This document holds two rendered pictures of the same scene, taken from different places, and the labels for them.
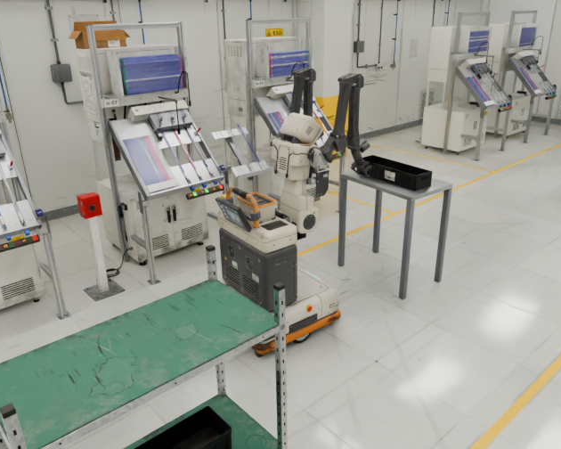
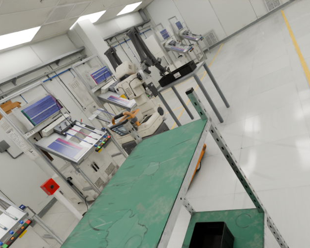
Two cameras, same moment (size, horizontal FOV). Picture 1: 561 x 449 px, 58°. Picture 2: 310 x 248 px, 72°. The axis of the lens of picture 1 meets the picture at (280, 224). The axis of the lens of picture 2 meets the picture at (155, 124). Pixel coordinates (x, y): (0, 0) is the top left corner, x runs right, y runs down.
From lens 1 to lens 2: 1.02 m
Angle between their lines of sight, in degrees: 12
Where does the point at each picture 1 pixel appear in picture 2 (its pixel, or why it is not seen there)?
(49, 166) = (24, 192)
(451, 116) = (175, 65)
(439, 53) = (154, 46)
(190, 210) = (102, 159)
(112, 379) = (124, 240)
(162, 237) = (98, 180)
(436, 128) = not seen: hidden behind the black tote
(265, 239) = (148, 125)
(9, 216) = (5, 220)
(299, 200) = (149, 103)
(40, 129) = (8, 178)
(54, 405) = not seen: outside the picture
